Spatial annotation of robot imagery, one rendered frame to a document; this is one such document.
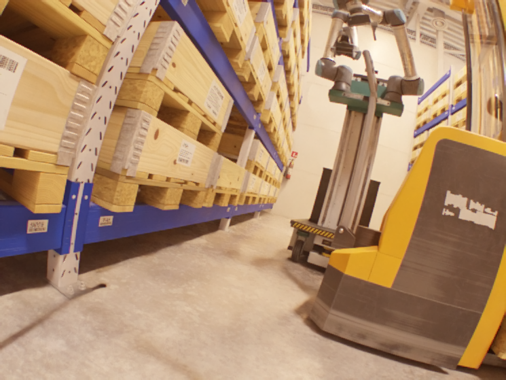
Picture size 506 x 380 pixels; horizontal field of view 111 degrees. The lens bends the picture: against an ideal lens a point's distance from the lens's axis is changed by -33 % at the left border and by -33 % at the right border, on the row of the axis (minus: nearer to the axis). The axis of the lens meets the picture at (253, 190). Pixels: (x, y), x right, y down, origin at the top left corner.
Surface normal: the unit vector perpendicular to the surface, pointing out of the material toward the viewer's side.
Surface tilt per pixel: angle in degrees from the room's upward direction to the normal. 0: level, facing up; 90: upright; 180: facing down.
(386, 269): 90
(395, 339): 90
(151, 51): 90
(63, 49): 90
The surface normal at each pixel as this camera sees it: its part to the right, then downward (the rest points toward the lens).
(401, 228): -0.45, -0.12
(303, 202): -0.18, -0.04
